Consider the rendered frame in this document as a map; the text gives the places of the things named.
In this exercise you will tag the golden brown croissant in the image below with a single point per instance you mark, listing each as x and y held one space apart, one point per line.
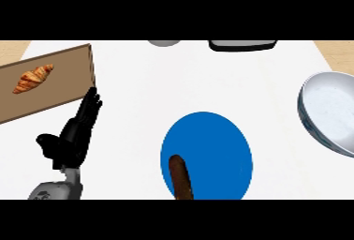
33 78

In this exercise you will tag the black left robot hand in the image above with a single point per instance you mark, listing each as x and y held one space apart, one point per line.
76 131

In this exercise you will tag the blue oval plate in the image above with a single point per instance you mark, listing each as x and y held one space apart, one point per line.
212 150

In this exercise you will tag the brown wooden cutting board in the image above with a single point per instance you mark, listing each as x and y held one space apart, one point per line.
43 84

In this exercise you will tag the grey round object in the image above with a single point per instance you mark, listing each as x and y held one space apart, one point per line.
164 42

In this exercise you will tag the white bowl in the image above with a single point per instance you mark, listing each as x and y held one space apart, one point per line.
330 109

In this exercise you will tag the dark brown elongated object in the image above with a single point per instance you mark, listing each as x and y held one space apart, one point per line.
181 178

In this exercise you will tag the black and grey appliance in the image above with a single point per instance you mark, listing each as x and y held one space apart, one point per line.
243 45

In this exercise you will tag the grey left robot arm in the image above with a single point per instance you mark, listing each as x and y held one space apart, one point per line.
60 187

